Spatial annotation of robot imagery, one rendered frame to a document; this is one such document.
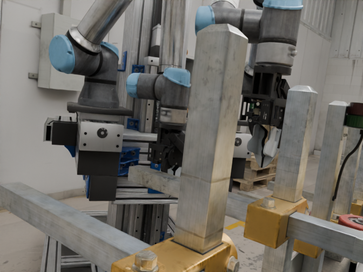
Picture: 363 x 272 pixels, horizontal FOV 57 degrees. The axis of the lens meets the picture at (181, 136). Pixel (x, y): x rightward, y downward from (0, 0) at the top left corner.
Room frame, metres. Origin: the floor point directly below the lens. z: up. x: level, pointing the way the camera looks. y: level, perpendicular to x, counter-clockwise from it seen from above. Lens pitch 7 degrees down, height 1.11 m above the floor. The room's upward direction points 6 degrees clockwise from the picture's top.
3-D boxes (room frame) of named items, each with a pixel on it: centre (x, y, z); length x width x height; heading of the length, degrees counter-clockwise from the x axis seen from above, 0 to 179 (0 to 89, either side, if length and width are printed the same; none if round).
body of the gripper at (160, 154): (0.94, 0.04, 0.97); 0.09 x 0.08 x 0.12; 52
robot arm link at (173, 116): (0.93, 0.03, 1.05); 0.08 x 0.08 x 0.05
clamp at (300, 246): (0.69, -0.32, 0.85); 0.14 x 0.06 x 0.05; 143
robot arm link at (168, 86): (0.94, 0.03, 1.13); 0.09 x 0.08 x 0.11; 62
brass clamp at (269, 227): (0.50, -0.16, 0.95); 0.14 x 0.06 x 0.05; 143
